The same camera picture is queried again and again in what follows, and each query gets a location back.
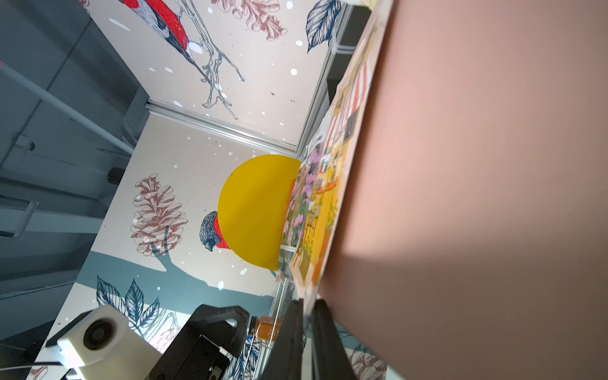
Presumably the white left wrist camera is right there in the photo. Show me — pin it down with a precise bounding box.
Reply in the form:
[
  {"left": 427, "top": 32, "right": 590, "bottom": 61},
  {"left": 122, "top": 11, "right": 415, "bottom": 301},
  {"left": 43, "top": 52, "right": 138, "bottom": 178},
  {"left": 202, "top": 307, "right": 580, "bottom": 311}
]
[{"left": 45, "top": 306, "right": 162, "bottom": 380}]

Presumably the purple flower seed bag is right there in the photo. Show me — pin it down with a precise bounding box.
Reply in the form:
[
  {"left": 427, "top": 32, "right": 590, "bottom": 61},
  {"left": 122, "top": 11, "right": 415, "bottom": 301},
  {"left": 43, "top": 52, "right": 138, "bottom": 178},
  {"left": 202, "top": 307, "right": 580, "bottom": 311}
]
[{"left": 279, "top": 142, "right": 324, "bottom": 280}]

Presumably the orange spice jar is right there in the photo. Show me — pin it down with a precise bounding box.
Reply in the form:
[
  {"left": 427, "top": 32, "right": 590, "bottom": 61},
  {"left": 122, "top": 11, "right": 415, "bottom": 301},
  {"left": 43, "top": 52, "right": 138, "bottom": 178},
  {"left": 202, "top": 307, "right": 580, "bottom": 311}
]
[{"left": 254, "top": 317, "right": 283, "bottom": 343}]

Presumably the striped shop seed bag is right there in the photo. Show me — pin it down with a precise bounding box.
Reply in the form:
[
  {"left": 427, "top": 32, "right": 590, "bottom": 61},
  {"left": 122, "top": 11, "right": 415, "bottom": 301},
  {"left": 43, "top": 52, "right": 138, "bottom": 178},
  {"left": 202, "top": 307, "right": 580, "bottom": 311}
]
[{"left": 289, "top": 1, "right": 393, "bottom": 289}]

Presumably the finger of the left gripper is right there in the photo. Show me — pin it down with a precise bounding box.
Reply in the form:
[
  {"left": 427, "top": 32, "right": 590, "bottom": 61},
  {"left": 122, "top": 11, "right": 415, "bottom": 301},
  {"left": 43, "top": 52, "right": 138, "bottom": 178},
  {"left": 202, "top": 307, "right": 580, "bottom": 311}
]
[{"left": 188, "top": 305, "right": 250, "bottom": 358}]

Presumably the yellow shelf unit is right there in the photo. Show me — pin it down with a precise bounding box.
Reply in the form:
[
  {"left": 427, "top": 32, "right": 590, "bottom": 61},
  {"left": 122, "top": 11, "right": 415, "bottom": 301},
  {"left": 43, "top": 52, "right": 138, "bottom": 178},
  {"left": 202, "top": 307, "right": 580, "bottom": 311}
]
[{"left": 217, "top": 0, "right": 608, "bottom": 380}]

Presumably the black wall holder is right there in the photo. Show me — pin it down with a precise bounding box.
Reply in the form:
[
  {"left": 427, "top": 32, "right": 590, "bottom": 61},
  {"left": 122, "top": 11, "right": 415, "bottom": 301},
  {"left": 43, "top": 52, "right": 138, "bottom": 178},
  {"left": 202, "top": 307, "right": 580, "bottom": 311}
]
[{"left": 324, "top": 5, "right": 371, "bottom": 103}]

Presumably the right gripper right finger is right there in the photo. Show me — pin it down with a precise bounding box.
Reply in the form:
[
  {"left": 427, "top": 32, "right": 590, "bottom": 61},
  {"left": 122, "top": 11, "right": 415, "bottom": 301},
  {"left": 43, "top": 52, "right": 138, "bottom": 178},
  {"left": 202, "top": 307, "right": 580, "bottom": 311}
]
[{"left": 310, "top": 299, "right": 356, "bottom": 380}]

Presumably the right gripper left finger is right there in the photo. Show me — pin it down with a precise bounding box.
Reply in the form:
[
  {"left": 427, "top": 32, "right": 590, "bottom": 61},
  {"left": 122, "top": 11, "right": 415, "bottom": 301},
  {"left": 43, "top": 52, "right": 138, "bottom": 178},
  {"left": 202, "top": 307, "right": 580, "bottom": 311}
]
[{"left": 260, "top": 299, "right": 303, "bottom": 380}]

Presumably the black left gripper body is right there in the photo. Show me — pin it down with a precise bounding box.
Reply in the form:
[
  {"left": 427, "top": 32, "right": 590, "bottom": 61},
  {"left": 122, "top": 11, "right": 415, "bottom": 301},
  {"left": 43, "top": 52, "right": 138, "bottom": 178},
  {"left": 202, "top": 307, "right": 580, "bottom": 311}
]
[{"left": 147, "top": 324, "right": 231, "bottom": 380}]

